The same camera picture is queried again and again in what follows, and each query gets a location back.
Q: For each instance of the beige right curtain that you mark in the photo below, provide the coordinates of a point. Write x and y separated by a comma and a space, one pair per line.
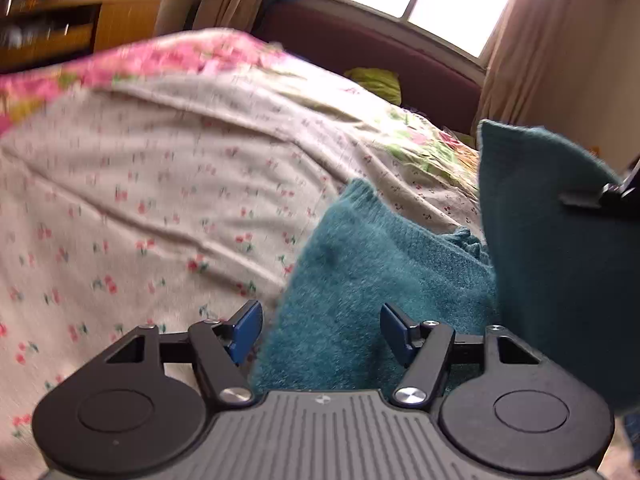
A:
528, 36

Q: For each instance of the green cloth bundle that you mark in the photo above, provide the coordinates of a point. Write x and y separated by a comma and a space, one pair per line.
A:
383, 83

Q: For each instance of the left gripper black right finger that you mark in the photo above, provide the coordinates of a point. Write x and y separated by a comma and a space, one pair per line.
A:
497, 402

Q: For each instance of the teal knit sweater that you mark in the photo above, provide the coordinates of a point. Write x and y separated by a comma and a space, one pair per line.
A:
567, 284

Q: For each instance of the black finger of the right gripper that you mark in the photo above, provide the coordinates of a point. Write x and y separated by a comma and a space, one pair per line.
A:
614, 201

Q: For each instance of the dark maroon headboard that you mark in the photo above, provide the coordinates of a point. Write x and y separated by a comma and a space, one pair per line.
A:
444, 95

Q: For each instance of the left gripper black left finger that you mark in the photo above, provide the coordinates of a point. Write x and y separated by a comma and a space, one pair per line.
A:
148, 400

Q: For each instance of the wooden side cabinet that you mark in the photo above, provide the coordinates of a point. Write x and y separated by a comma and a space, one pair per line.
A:
37, 33

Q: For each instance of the cherry print bed sheet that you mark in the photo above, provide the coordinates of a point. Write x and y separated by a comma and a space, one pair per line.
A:
166, 181

